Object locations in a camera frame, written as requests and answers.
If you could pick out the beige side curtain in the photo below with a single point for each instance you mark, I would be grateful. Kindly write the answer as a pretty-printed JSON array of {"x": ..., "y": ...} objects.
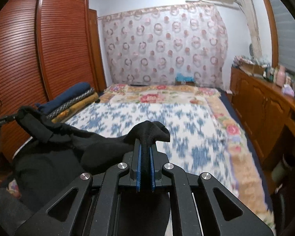
[{"x": 249, "y": 11}]

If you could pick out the purple tissue pack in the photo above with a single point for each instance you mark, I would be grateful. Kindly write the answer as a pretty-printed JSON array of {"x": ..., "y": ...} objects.
[{"x": 287, "y": 90}]

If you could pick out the pink thermos jug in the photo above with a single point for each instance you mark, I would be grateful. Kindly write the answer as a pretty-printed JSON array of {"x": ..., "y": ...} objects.
[{"x": 281, "y": 76}]

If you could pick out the wooden sideboard cabinet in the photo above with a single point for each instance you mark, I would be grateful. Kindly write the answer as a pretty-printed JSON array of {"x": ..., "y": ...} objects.
[{"x": 267, "y": 115}]

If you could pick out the grey window roller blind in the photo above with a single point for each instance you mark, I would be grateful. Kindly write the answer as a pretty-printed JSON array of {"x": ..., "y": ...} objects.
[{"x": 285, "y": 24}]

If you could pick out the folded mustard yellow garment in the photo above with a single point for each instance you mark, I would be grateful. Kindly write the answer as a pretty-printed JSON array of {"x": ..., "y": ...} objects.
[{"x": 67, "y": 114}]

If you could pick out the brown louvered wooden wardrobe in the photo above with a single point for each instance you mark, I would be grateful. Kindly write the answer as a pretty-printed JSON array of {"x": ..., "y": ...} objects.
[{"x": 47, "y": 46}]

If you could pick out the small round desk fan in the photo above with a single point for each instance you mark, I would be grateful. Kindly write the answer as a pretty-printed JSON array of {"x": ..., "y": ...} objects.
[{"x": 251, "y": 51}]

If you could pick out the folded navy blue garment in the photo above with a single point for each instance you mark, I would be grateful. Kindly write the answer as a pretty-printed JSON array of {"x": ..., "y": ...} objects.
[{"x": 73, "y": 92}]

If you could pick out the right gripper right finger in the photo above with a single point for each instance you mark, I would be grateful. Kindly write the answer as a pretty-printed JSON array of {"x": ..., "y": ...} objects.
[{"x": 160, "y": 168}]

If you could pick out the cardboard box on cabinet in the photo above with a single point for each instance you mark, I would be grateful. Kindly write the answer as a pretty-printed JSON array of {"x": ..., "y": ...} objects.
[{"x": 252, "y": 69}]

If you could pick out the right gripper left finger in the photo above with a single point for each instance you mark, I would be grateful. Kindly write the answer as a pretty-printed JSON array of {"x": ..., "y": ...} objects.
[{"x": 131, "y": 180}]

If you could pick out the black printed t-shirt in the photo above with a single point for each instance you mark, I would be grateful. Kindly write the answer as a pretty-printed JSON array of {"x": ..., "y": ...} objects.
[{"x": 76, "y": 182}]

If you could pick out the pink circle patterned curtain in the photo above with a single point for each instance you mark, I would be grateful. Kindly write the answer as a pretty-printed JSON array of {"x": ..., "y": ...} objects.
[{"x": 157, "y": 45}]

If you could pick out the folded patterned dark garment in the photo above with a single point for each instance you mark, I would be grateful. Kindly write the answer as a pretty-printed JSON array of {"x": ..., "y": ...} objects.
[{"x": 72, "y": 101}]

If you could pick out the floral bed quilt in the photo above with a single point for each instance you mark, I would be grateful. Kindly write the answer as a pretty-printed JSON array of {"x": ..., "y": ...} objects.
[{"x": 197, "y": 142}]

